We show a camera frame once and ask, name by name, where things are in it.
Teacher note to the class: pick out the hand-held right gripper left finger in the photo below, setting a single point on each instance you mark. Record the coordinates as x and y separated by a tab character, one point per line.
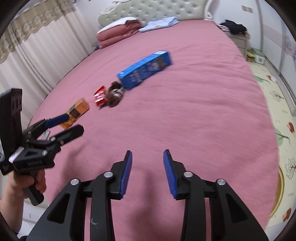
126	176

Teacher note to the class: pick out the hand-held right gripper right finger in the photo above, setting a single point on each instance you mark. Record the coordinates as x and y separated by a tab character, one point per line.
170	176

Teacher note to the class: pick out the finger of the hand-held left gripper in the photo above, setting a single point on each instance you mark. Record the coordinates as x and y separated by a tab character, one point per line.
71	133
57	120

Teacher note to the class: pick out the orange carton box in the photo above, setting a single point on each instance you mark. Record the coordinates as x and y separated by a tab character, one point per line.
79	107

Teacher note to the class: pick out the person's left forearm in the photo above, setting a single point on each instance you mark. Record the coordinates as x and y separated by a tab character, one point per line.
10	215

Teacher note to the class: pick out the person's left hand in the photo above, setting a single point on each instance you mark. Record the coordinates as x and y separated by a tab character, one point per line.
16	185

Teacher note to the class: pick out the silver smartphone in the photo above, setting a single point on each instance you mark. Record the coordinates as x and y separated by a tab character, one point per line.
47	134

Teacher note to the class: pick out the red candy wrapper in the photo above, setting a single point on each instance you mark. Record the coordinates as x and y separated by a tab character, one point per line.
100	97

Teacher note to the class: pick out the brown snack packet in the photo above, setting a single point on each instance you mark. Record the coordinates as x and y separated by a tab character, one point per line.
114	97

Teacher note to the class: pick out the cream curtain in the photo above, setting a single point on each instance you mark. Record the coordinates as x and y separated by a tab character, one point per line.
46	58

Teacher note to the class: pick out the bed with pink sheet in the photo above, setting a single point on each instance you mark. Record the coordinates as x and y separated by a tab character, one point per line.
196	104

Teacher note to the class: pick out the blue carton box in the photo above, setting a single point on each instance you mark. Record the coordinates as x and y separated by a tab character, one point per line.
141	71

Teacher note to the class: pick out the folded pink quilt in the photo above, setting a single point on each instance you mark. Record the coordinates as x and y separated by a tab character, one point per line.
115	34

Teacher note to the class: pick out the cream patterned floor mat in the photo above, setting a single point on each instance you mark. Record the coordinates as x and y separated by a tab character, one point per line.
282	111

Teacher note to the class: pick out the folded light blue blanket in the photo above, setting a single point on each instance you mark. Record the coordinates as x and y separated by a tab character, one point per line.
159	24

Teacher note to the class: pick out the grey nightstand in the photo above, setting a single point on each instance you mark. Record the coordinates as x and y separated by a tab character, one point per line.
239	44

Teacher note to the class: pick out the tufted green bed headboard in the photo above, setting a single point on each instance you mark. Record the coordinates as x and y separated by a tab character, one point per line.
161	9

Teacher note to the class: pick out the black clothing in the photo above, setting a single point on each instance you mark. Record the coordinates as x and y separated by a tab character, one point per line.
233	26

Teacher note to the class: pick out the white sliding door wardrobe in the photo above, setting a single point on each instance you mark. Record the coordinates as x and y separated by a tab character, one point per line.
277	34

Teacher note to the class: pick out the wall socket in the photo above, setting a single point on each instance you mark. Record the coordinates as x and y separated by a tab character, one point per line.
247	8

